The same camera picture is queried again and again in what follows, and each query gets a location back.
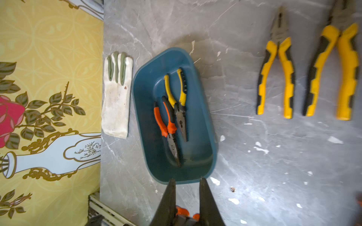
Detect orange long nose pliers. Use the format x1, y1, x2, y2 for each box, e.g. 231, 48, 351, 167
153, 96, 181, 167

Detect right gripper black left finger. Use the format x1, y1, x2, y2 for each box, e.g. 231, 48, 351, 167
150, 179, 177, 226

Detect yellow long nose pliers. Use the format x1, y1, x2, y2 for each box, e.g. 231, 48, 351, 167
163, 67, 189, 142

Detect left work glove beige green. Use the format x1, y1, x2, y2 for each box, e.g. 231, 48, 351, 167
101, 51, 133, 139

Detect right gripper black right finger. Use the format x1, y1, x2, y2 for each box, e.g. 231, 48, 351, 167
199, 178, 225, 226

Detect aluminium front rail frame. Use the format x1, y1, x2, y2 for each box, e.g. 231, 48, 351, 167
86, 191, 135, 226

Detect yellow black pliers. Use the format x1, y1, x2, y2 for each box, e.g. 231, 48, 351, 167
256, 7, 296, 120
302, 1, 360, 121

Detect teal plastic storage box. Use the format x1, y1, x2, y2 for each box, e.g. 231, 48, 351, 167
133, 47, 217, 184

